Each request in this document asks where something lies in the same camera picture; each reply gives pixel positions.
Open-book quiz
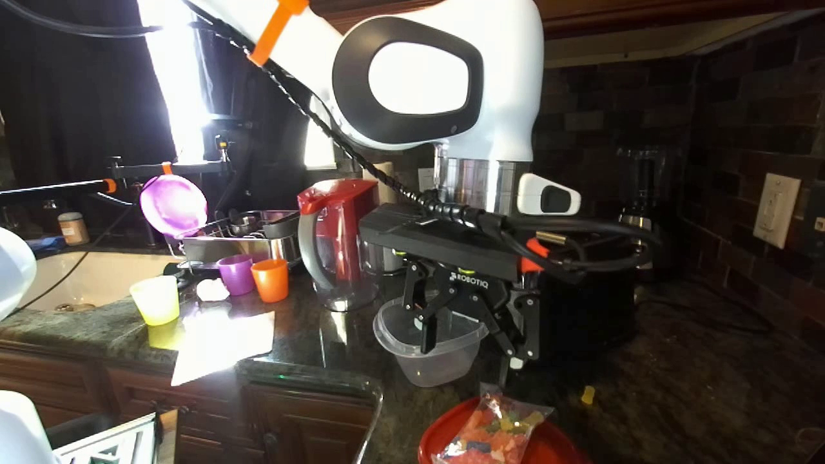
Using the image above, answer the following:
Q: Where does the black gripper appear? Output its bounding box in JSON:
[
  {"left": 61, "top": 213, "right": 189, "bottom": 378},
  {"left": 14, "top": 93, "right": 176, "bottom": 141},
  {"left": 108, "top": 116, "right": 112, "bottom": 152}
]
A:
[{"left": 360, "top": 207, "right": 540, "bottom": 370}]

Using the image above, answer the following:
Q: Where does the clear bag of sweets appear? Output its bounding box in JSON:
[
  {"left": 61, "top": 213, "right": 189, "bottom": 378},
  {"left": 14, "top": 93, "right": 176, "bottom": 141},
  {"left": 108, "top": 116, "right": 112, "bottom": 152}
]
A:
[{"left": 430, "top": 383, "right": 550, "bottom": 464}]

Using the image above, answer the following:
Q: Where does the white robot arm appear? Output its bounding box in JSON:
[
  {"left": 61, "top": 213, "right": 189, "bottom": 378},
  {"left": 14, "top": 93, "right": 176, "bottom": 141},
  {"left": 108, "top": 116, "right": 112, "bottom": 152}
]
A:
[{"left": 184, "top": 0, "right": 580, "bottom": 365}]

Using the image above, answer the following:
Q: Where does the clear plastic container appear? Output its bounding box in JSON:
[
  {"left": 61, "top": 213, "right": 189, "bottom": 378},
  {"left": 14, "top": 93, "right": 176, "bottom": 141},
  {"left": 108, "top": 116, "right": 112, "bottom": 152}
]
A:
[{"left": 372, "top": 298, "right": 487, "bottom": 386}]

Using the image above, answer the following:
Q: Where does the yellow sweet on counter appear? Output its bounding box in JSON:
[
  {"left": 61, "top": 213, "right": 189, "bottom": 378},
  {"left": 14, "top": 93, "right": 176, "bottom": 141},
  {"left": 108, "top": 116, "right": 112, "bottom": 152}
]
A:
[{"left": 580, "top": 383, "right": 595, "bottom": 408}]

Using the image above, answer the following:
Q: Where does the black toaster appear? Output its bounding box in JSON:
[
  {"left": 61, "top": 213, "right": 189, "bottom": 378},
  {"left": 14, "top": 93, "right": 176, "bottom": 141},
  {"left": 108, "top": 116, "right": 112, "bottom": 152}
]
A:
[{"left": 540, "top": 270, "right": 638, "bottom": 365}]

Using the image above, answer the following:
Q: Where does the red plastic lid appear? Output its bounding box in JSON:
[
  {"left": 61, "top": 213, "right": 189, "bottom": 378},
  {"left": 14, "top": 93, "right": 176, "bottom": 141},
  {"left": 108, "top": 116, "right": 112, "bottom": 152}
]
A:
[{"left": 417, "top": 400, "right": 594, "bottom": 464}]

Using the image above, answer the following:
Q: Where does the red water filter pitcher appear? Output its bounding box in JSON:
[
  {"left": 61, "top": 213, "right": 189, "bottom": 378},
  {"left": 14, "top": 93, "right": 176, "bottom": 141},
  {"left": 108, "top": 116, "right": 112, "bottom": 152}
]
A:
[{"left": 296, "top": 177, "right": 376, "bottom": 312}]

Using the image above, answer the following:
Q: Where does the orange plastic cup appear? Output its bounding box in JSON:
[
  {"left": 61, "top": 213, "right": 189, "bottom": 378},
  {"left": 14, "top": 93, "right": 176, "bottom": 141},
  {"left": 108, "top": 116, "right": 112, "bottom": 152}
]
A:
[{"left": 251, "top": 258, "right": 288, "bottom": 305}]

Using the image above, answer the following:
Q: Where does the metal pot in sink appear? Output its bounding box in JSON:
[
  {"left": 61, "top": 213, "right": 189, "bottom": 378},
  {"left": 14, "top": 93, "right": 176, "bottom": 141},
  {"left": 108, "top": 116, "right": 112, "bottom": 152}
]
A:
[{"left": 181, "top": 209, "right": 300, "bottom": 265}]

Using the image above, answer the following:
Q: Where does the purple plastic cup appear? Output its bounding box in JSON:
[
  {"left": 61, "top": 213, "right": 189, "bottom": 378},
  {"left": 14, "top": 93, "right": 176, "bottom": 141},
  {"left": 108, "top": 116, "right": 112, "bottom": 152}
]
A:
[{"left": 216, "top": 254, "right": 256, "bottom": 296}]

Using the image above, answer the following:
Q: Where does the pale yellow plastic cup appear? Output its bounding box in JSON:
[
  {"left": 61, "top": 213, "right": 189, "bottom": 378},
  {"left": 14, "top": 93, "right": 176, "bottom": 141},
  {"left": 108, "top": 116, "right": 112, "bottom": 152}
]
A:
[{"left": 130, "top": 275, "right": 181, "bottom": 324}]

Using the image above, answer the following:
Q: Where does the small brown jar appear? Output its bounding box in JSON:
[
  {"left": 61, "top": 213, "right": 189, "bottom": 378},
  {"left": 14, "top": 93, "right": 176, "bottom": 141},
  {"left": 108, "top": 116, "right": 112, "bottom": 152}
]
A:
[{"left": 56, "top": 212, "right": 87, "bottom": 244}]

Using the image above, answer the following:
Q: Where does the white light switch plate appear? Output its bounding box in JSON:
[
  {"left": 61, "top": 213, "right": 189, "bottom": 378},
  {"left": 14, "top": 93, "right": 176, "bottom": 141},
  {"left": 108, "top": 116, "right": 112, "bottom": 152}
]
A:
[{"left": 754, "top": 173, "right": 801, "bottom": 248}]

